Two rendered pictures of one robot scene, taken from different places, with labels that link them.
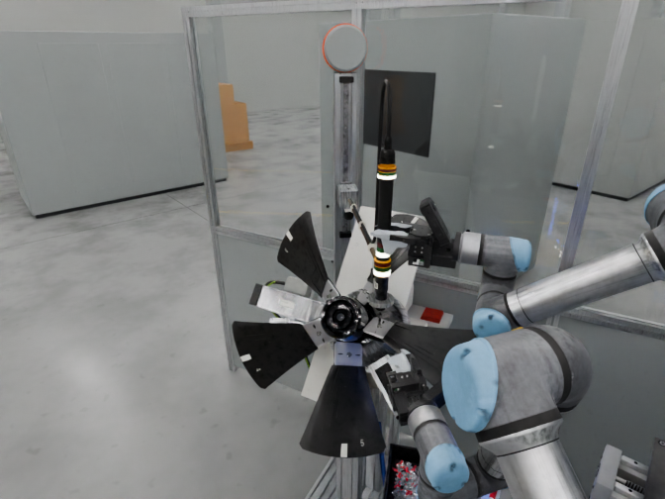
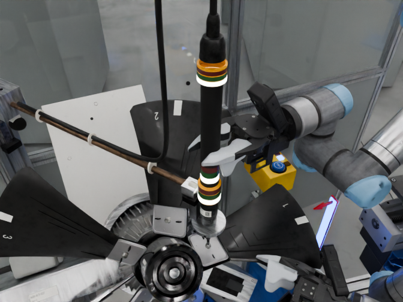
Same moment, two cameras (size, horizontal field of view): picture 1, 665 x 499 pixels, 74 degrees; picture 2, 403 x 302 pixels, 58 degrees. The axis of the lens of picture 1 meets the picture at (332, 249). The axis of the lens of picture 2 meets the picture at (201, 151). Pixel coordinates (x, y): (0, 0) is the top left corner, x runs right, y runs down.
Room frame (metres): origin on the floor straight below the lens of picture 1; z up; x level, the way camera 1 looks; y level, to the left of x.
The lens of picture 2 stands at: (0.73, 0.24, 1.88)
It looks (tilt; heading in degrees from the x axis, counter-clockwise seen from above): 42 degrees down; 308
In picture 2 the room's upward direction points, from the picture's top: straight up
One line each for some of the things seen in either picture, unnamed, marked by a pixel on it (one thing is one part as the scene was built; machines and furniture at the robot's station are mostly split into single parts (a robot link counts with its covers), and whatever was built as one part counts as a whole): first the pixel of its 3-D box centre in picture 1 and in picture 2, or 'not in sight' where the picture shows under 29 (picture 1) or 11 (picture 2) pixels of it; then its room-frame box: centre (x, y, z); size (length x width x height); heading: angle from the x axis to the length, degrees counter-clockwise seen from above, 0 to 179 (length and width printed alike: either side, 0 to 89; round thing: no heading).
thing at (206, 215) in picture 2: (384, 230); (210, 149); (1.00, -0.13, 1.48); 0.04 x 0.04 x 0.46
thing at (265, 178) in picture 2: not in sight; (268, 169); (1.09, -0.59, 1.02); 0.16 x 0.10 x 0.11; 151
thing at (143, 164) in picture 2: (361, 227); (90, 140); (1.31, -0.09, 1.36); 0.54 x 0.01 x 0.01; 6
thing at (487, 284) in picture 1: (495, 293); (317, 148); (0.90, -0.39, 1.35); 0.11 x 0.08 x 0.11; 157
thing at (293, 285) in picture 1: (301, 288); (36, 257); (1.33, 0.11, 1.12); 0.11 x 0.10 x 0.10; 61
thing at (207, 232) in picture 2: (380, 283); (204, 206); (1.01, -0.13, 1.32); 0.09 x 0.07 x 0.10; 6
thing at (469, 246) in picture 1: (468, 248); (294, 118); (0.94, -0.32, 1.46); 0.08 x 0.05 x 0.08; 161
